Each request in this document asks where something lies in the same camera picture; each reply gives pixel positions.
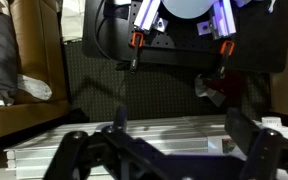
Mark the silver aluminium extrusion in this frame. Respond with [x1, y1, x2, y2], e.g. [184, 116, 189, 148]
[133, 0, 170, 34]
[196, 0, 238, 40]

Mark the large brown cardboard box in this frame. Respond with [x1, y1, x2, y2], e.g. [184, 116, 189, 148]
[0, 0, 71, 142]

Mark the black perforated robot table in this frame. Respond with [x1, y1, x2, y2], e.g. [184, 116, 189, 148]
[81, 0, 288, 74]

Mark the crumpled grey and red cloth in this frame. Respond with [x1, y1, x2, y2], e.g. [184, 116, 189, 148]
[193, 71, 249, 108]

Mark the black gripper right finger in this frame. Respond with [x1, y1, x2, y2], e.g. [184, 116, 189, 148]
[224, 106, 288, 180]

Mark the orange black bar clamp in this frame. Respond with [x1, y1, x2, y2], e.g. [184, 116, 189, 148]
[129, 31, 145, 75]
[216, 40, 236, 80]

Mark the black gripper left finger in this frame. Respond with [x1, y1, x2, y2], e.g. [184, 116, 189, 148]
[43, 104, 192, 180]

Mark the photo card with white border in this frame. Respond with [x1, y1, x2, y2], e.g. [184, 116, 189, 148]
[220, 137, 239, 155]

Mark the white crumpled paper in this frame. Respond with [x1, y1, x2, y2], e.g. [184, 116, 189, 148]
[60, 0, 87, 43]

